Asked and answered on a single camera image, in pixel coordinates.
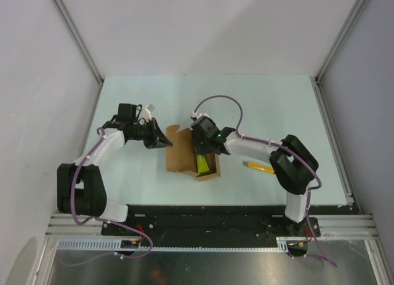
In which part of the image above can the yellow green packet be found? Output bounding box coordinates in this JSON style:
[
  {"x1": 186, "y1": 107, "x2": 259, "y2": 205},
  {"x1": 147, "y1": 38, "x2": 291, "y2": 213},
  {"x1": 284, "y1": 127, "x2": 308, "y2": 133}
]
[{"x1": 196, "y1": 155, "x2": 210, "y2": 174}]

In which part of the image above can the aluminium front rail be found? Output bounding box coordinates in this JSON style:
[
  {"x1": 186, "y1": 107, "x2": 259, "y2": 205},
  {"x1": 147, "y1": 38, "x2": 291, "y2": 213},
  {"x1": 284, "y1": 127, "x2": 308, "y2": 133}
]
[{"x1": 45, "y1": 214, "x2": 379, "y2": 240}]

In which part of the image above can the aluminium frame post left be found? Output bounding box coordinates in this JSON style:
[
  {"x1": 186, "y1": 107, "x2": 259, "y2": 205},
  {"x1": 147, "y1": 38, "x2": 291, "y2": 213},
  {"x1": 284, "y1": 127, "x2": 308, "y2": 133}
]
[{"x1": 51, "y1": 0, "x2": 103, "y2": 86}]

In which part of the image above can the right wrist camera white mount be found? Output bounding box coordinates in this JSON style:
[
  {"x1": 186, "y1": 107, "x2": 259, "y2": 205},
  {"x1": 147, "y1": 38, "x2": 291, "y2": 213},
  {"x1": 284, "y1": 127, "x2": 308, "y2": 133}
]
[{"x1": 191, "y1": 111, "x2": 210, "y2": 121}]

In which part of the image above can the brown cardboard express box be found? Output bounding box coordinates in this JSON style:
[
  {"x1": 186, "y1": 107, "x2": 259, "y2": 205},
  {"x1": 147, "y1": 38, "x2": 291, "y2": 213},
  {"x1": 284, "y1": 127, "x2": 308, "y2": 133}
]
[{"x1": 166, "y1": 124, "x2": 221, "y2": 182}]

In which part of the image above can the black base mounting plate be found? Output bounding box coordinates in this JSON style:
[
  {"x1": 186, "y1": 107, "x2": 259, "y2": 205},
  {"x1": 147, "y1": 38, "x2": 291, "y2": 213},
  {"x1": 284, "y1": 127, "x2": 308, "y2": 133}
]
[{"x1": 63, "y1": 201, "x2": 321, "y2": 249}]

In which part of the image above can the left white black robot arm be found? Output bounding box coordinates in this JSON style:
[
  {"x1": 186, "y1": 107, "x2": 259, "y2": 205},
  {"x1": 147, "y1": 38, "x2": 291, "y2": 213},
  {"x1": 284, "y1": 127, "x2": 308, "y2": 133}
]
[{"x1": 57, "y1": 103, "x2": 172, "y2": 236}]

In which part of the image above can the aluminium frame post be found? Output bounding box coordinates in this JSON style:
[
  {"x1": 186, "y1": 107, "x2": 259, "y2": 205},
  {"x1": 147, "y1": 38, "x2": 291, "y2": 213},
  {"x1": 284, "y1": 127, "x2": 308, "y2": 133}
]
[
  {"x1": 51, "y1": 0, "x2": 103, "y2": 86},
  {"x1": 315, "y1": 0, "x2": 369, "y2": 83}
]

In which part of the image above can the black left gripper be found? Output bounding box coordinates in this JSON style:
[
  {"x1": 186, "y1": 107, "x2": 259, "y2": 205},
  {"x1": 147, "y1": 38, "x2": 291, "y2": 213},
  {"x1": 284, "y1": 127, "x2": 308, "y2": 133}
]
[{"x1": 129, "y1": 118, "x2": 172, "y2": 150}]

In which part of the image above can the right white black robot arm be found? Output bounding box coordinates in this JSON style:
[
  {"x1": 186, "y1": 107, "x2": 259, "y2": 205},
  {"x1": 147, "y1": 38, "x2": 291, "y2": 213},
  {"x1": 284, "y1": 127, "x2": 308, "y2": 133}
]
[{"x1": 191, "y1": 114, "x2": 322, "y2": 236}]

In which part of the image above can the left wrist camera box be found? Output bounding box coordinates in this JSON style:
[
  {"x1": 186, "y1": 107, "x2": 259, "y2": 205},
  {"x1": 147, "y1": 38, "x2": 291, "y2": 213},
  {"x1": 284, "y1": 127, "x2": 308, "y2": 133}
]
[{"x1": 139, "y1": 104, "x2": 155, "y2": 122}]

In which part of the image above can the aluminium frame post right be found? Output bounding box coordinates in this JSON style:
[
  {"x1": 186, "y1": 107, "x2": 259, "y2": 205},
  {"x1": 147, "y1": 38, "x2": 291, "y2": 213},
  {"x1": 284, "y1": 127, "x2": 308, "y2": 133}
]
[{"x1": 315, "y1": 0, "x2": 369, "y2": 83}]

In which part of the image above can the grey slotted cable duct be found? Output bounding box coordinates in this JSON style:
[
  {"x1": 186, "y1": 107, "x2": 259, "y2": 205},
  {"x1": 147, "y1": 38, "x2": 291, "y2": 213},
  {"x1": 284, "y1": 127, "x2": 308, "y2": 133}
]
[{"x1": 57, "y1": 238, "x2": 289, "y2": 253}]

